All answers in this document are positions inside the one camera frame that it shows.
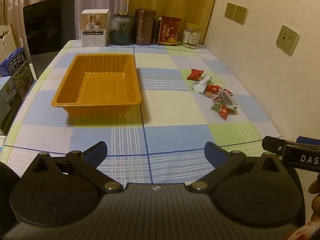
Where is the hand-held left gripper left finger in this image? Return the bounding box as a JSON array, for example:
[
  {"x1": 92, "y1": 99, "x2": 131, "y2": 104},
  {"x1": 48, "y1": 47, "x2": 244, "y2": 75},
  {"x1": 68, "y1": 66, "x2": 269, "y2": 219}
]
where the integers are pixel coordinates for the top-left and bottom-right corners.
[{"x1": 21, "y1": 141, "x2": 124, "y2": 194}]

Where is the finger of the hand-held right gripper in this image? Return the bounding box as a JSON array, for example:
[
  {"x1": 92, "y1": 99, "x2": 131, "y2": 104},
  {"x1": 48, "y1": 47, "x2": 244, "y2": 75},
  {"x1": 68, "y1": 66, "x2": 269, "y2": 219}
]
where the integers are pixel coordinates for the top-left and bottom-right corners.
[
  {"x1": 296, "y1": 136, "x2": 320, "y2": 145},
  {"x1": 262, "y1": 136, "x2": 288, "y2": 155}
]

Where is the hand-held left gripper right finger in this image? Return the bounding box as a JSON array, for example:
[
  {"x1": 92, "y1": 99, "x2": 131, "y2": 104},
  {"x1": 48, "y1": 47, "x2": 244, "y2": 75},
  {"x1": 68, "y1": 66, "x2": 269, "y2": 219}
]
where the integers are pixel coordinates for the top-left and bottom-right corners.
[{"x1": 186, "y1": 142, "x2": 297, "y2": 194}]

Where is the small red candy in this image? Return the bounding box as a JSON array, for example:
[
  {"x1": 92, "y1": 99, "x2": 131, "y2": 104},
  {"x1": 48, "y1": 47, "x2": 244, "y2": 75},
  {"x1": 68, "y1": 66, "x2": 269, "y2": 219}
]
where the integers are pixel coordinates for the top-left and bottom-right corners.
[{"x1": 218, "y1": 104, "x2": 230, "y2": 120}]

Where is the green and red candy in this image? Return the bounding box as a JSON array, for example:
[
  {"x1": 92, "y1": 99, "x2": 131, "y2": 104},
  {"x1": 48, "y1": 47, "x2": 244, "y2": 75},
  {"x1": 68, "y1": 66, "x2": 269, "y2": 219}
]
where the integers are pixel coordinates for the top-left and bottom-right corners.
[{"x1": 210, "y1": 97, "x2": 223, "y2": 112}]

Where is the striped snack packet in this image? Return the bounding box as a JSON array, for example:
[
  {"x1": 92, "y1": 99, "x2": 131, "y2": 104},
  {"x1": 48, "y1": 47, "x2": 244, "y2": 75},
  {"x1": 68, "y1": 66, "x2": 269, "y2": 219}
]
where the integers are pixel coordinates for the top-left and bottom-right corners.
[{"x1": 218, "y1": 90, "x2": 238, "y2": 114}]

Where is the red snack packet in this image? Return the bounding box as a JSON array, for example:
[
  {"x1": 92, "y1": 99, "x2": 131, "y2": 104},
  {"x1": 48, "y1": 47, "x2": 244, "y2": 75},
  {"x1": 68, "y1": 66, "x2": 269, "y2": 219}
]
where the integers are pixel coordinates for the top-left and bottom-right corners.
[{"x1": 205, "y1": 84, "x2": 223, "y2": 94}]

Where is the orange plastic tray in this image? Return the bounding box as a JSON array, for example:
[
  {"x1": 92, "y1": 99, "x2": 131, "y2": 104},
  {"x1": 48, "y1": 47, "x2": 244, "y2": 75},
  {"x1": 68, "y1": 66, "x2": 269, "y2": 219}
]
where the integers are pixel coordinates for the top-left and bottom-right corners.
[{"x1": 51, "y1": 53, "x2": 142, "y2": 117}]

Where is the red bow-shaped candy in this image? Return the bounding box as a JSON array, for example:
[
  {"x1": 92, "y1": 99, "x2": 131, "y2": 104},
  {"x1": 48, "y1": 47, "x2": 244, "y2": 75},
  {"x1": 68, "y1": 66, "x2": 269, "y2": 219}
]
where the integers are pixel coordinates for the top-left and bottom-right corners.
[{"x1": 187, "y1": 69, "x2": 204, "y2": 81}]

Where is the person's right forearm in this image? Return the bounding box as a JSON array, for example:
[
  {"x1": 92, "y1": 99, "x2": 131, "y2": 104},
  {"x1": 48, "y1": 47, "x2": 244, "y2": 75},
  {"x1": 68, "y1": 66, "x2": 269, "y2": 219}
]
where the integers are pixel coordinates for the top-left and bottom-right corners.
[{"x1": 286, "y1": 221, "x2": 320, "y2": 240}]

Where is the person's right hand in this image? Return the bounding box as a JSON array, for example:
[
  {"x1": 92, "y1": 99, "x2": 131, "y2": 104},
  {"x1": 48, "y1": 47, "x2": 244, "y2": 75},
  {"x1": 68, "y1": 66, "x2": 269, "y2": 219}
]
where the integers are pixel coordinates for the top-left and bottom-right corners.
[{"x1": 309, "y1": 180, "x2": 320, "y2": 223}]

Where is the checked tablecloth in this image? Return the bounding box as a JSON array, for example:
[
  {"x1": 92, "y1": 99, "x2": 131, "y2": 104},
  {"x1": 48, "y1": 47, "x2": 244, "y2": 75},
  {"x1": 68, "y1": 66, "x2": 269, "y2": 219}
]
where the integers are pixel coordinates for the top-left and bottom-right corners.
[{"x1": 0, "y1": 40, "x2": 283, "y2": 188}]

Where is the white and blue carton box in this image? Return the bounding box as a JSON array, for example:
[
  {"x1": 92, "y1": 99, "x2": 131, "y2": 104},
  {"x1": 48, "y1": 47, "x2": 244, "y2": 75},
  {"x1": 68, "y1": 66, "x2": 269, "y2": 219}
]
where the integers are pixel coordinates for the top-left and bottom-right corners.
[{"x1": 0, "y1": 76, "x2": 24, "y2": 135}]

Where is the blue milk carton box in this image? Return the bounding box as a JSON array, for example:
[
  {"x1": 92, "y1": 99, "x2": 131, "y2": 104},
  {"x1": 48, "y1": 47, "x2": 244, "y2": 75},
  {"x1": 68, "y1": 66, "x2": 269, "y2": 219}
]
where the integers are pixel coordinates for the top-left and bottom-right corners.
[{"x1": 0, "y1": 47, "x2": 35, "y2": 99}]

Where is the clear plastic jar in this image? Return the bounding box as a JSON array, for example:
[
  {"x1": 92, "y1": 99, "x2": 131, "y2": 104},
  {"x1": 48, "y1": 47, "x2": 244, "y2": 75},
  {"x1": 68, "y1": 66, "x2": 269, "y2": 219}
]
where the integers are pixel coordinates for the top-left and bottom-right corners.
[{"x1": 182, "y1": 23, "x2": 202, "y2": 49}]

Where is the white product box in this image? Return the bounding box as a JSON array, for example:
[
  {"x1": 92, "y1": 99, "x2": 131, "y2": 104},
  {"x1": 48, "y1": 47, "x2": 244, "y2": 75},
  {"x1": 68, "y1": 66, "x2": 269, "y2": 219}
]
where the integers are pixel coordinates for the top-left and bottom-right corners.
[{"x1": 80, "y1": 9, "x2": 111, "y2": 47}]

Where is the green glass jar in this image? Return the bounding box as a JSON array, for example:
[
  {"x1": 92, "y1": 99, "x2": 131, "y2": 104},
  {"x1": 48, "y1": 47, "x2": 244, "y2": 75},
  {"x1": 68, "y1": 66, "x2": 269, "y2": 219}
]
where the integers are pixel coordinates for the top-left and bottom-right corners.
[{"x1": 109, "y1": 12, "x2": 134, "y2": 46}]

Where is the red gift box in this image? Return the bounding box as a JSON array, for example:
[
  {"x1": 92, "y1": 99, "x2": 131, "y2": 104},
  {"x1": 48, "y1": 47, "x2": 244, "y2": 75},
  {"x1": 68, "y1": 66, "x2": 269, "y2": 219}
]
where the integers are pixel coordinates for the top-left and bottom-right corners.
[{"x1": 157, "y1": 16, "x2": 182, "y2": 46}]

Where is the brown metal canister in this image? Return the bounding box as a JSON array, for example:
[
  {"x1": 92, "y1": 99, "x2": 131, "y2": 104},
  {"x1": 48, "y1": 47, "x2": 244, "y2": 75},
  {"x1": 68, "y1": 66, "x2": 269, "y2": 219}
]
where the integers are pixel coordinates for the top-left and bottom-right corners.
[{"x1": 134, "y1": 8, "x2": 157, "y2": 46}]

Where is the black glossy appliance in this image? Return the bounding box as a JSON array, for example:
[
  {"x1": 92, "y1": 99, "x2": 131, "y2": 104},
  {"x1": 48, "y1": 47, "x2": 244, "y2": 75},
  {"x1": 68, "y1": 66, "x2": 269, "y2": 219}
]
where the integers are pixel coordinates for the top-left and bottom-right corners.
[{"x1": 23, "y1": 0, "x2": 76, "y2": 55}]

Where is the dark bottle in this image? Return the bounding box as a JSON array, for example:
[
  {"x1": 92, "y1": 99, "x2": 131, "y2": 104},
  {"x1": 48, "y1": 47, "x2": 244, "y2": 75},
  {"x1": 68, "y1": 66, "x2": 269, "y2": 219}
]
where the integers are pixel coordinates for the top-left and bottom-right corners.
[{"x1": 154, "y1": 17, "x2": 162, "y2": 42}]

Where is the white wooden chair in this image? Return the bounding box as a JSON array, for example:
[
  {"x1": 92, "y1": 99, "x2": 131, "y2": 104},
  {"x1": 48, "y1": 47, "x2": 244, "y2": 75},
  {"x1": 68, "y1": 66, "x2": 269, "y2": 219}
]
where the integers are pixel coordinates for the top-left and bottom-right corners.
[{"x1": 0, "y1": 24, "x2": 18, "y2": 57}]

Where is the beige wall socket with switch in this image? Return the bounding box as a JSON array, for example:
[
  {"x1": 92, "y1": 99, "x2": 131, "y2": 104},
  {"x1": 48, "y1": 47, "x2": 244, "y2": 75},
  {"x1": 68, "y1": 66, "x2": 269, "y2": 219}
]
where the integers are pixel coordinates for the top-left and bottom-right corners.
[{"x1": 276, "y1": 25, "x2": 300, "y2": 57}]

